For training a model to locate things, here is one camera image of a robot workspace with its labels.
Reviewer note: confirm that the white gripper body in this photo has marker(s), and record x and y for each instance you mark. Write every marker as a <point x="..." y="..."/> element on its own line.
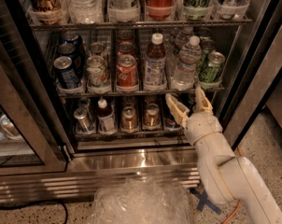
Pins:
<point x="204" y="126"/>

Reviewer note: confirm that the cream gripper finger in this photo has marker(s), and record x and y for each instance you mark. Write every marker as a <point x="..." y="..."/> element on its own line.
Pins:
<point x="202" y="103"/>
<point x="177" y="109"/>

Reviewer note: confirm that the clear front water bottle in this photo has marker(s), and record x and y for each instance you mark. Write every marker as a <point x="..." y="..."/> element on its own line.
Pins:
<point x="189" y="57"/>

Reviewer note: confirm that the clear water bottle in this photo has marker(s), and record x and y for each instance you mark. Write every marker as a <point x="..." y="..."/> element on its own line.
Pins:
<point x="177" y="39"/>
<point x="85" y="11"/>
<point x="189" y="57"/>

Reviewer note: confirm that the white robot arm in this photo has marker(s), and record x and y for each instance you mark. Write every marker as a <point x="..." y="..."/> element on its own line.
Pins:
<point x="225" y="176"/>

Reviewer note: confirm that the brown iced tea bottle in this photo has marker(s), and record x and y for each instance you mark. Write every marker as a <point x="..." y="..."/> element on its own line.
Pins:
<point x="154" y="63"/>

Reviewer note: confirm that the green soda can middle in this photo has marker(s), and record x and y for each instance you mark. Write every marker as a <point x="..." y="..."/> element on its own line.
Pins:
<point x="207" y="46"/>

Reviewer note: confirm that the open fridge door right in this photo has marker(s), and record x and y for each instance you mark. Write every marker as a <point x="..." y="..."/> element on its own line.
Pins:
<point x="254" y="69"/>

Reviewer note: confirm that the clear rear water bottle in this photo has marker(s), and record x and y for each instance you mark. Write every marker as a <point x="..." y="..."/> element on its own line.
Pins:
<point x="177" y="39"/>

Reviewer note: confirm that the small brown tea bottle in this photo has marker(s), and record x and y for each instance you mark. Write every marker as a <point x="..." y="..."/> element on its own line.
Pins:
<point x="106" y="116"/>

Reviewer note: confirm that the red cola can middle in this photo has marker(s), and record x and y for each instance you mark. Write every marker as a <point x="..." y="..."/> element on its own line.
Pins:
<point x="126" y="48"/>

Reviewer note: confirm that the red cola can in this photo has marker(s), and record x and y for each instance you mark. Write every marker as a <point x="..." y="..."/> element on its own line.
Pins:
<point x="126" y="48"/>
<point x="125" y="36"/>
<point x="127" y="73"/>

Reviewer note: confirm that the silver can bottom shelf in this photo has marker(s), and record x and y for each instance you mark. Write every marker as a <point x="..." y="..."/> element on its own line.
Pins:
<point x="84" y="121"/>

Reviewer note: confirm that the stainless steel display fridge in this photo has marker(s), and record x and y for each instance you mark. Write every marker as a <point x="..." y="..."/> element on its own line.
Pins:
<point x="96" y="164"/>

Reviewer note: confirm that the red cola bottle top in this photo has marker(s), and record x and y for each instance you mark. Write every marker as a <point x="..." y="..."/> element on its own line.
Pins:
<point x="159" y="9"/>

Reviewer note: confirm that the dark bottle top right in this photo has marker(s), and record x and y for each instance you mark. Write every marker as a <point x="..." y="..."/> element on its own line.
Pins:
<point x="229" y="9"/>

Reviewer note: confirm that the white label bottle top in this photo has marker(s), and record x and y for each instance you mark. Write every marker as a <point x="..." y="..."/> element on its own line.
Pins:
<point x="123" y="10"/>

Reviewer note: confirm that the blue pepsi can middle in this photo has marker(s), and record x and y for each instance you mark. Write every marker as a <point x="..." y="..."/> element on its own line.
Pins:
<point x="70" y="50"/>

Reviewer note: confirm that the blue pepsi can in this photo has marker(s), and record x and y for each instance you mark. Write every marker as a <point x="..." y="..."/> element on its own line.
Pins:
<point x="75" y="39"/>
<point x="70" y="50"/>
<point x="66" y="72"/>
<point x="169" y="120"/>

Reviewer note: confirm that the clear water bottle top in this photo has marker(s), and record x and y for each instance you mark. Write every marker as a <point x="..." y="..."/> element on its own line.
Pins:
<point x="85" y="11"/>

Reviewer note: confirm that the blue pepsi can bottom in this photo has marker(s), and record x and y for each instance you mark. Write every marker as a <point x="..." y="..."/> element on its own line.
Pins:
<point x="169" y="120"/>

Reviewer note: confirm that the orange can bottom right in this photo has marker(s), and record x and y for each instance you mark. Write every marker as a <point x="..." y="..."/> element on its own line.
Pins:
<point x="151" y="119"/>

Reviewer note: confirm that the orange can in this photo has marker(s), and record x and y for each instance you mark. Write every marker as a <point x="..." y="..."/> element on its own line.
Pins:
<point x="129" y="123"/>
<point x="151" y="119"/>

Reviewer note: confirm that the orange can bottom left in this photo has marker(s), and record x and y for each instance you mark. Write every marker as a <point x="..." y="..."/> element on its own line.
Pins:
<point x="129" y="123"/>

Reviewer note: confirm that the red cola can front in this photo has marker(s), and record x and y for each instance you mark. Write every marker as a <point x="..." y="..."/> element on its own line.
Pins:
<point x="127" y="73"/>

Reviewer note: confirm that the blue tape cross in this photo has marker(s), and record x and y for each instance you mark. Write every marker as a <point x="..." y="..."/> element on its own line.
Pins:
<point x="204" y="201"/>

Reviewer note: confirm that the white green soda can front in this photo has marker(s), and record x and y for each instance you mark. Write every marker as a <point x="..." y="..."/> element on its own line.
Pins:
<point x="97" y="75"/>

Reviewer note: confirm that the white green soda can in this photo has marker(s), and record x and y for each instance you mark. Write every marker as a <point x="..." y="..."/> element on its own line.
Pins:
<point x="98" y="48"/>
<point x="97" y="75"/>

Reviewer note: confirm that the red cola can rear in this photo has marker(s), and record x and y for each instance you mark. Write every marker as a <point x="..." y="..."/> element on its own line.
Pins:
<point x="125" y="36"/>

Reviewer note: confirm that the clear plastic bag pile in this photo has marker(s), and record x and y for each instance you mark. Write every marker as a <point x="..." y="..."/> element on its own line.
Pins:
<point x="147" y="201"/>

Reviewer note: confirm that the white green soda can rear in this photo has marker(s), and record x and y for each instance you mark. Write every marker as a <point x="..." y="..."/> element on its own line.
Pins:
<point x="98" y="48"/>

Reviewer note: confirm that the green tall can top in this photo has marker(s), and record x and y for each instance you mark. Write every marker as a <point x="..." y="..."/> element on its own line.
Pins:
<point x="196" y="9"/>

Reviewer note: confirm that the blue pepsi can front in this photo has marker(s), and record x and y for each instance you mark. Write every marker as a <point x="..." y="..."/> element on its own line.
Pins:
<point x="66" y="72"/>

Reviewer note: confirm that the blue pepsi can rear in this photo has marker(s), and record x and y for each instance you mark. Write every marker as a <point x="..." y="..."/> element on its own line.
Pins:
<point x="75" y="39"/>

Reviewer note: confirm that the tan tall can top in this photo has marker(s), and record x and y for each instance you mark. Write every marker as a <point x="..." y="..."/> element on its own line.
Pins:
<point x="48" y="11"/>

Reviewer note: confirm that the bottom wire shelf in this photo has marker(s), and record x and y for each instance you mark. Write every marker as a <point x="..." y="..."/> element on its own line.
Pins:
<point x="141" y="134"/>

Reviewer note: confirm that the wire shelf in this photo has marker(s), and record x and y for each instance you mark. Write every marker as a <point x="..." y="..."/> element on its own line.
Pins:
<point x="141" y="134"/>
<point x="87" y="91"/>
<point x="140" y="24"/>

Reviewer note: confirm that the top wire shelf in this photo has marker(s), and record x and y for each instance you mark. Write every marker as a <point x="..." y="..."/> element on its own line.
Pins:
<point x="140" y="24"/>

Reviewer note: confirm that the middle wire shelf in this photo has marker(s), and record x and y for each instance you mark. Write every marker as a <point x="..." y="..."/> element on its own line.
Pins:
<point x="87" y="91"/>

